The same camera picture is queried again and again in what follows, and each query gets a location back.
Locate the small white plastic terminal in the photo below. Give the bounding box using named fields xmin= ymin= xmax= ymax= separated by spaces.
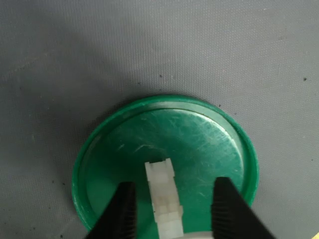
xmin=145 ymin=156 xmax=184 ymax=239

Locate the round green plastic lid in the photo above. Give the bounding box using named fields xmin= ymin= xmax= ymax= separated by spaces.
xmin=71 ymin=94 xmax=259 ymax=236

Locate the dark grey table mat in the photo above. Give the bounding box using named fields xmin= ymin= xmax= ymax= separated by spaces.
xmin=0 ymin=0 xmax=319 ymax=239

